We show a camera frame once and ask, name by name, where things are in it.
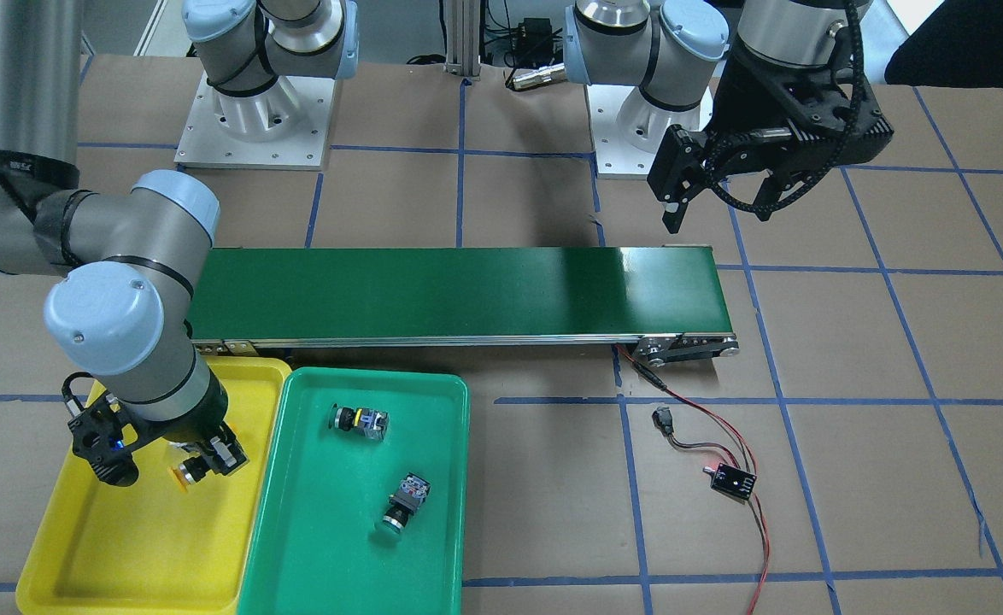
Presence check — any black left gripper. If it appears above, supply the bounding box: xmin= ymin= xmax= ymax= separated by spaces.
xmin=647 ymin=43 xmax=894 ymax=234

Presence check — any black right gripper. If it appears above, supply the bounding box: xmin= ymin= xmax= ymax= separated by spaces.
xmin=62 ymin=372 xmax=249 ymax=487

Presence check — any green push button switch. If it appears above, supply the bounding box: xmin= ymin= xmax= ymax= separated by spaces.
xmin=327 ymin=404 xmax=390 ymax=442

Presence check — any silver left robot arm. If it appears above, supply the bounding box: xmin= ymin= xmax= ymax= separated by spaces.
xmin=563 ymin=1 xmax=894 ymax=233

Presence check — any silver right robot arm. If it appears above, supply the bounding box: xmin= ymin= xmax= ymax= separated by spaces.
xmin=0 ymin=1 xmax=248 ymax=486

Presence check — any yellow plastic tray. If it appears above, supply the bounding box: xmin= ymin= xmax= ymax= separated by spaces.
xmin=16 ymin=357 xmax=290 ymax=614

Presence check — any green plastic tray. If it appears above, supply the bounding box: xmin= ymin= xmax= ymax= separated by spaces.
xmin=238 ymin=367 xmax=470 ymax=614

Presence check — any green conveyor belt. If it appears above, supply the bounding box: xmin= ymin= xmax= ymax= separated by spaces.
xmin=189 ymin=246 xmax=739 ymax=366

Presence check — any black motor speed module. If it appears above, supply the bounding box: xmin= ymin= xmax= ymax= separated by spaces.
xmin=705 ymin=464 xmax=758 ymax=502

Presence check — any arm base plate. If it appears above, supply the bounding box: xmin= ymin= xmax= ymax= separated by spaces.
xmin=174 ymin=75 xmax=340 ymax=172
xmin=586 ymin=85 xmax=713 ymax=179

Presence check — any red black wire harness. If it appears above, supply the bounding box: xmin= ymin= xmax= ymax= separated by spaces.
xmin=613 ymin=342 xmax=771 ymax=615

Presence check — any aluminium frame post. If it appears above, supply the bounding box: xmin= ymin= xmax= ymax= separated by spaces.
xmin=442 ymin=0 xmax=483 ymax=81

